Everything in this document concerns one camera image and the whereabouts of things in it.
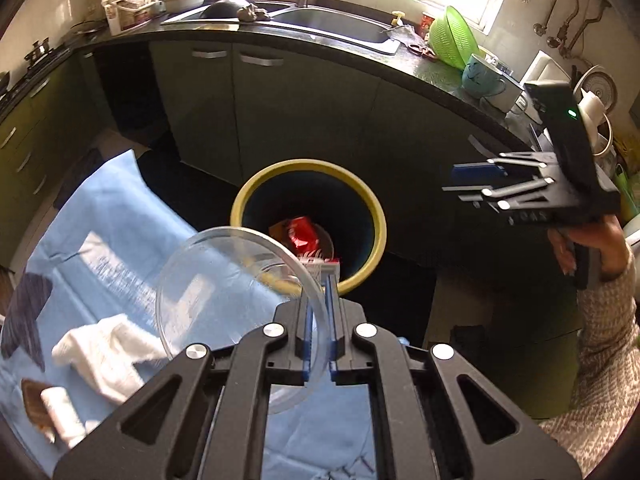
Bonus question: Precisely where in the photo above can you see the red white juice carton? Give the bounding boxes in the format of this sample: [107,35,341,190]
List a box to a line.
[298,255,342,281]

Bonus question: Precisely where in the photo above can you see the white pill bottle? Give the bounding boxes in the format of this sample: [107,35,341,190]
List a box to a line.
[40,386,87,448]

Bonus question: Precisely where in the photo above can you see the round white plate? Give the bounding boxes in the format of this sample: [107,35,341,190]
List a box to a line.
[572,65,618,111]

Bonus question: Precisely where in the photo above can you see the person's right forearm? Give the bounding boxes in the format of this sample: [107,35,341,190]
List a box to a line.
[537,250,640,480]

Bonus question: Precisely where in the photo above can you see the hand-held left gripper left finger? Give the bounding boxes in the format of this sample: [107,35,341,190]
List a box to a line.
[52,280,323,480]

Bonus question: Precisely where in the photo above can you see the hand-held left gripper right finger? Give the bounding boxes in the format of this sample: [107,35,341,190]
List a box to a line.
[324,267,583,480]

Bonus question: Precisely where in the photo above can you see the clear plastic cup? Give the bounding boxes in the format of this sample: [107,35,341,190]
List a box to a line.
[155,226,335,415]

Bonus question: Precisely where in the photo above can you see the dark floor mat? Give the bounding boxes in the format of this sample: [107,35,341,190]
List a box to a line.
[55,145,106,211]

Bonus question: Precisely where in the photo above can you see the blue mug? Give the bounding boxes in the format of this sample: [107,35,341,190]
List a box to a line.
[461,54,507,100]

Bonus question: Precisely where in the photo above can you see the brown plastic box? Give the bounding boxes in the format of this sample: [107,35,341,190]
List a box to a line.
[21,379,57,443]

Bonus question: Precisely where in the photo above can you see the black trash bin yellow rim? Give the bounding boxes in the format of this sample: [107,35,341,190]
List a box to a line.
[230,159,387,297]

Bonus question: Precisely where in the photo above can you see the white thermos jug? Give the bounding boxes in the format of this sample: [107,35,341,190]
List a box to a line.
[575,90,608,156]

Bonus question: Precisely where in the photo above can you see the blue printed tablecloth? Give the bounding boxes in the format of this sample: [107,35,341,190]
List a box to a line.
[0,147,381,480]

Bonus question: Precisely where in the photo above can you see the red soda can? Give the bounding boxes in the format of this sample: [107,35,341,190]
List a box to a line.
[285,216,323,258]

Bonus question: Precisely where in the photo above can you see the white plastic bucket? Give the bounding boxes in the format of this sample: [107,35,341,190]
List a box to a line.
[101,0,158,37]

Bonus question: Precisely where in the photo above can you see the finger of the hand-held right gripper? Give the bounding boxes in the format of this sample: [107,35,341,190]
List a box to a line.
[450,151,557,182]
[442,176,557,211]

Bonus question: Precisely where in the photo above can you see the person's right hand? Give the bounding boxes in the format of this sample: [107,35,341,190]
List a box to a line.
[547,212,631,283]

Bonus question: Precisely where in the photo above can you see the black pan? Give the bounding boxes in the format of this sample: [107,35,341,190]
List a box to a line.
[202,0,271,23]

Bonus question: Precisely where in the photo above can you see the small black pot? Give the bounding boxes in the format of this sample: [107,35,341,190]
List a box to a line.
[25,37,51,63]

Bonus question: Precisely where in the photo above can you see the steel kitchen sink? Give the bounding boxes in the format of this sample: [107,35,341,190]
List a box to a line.
[160,2,401,56]

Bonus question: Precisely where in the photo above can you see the metal water pipes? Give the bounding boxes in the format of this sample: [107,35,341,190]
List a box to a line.
[532,0,613,56]

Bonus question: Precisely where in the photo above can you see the gas stove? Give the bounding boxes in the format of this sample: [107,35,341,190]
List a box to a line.
[0,40,71,111]

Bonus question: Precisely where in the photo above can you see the green plastic colander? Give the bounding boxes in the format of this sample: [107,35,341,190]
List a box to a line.
[429,6,483,71]

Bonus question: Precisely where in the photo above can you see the white electric kettle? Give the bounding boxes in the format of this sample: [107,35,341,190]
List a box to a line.
[507,50,571,113]

